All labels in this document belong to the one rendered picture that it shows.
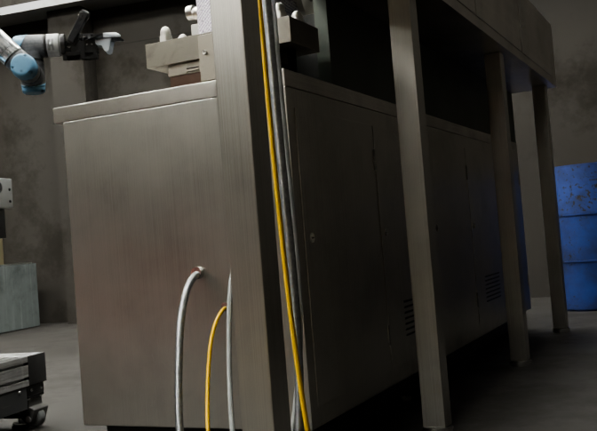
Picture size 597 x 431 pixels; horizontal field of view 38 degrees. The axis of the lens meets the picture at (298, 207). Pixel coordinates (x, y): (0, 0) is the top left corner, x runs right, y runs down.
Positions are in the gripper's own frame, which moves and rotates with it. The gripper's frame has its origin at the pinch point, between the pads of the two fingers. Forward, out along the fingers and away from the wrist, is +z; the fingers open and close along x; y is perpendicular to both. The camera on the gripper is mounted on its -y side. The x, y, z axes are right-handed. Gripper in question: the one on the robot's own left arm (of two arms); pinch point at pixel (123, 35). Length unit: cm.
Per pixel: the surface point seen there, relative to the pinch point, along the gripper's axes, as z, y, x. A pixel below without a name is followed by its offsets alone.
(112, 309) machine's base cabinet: -3, 75, 83
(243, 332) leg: 24, 65, 161
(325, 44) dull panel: 54, 13, 79
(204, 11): 25, 1, 61
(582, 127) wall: 283, 47, -253
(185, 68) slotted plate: 19, 17, 81
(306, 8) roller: 52, 2, 61
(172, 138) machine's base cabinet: 14, 34, 89
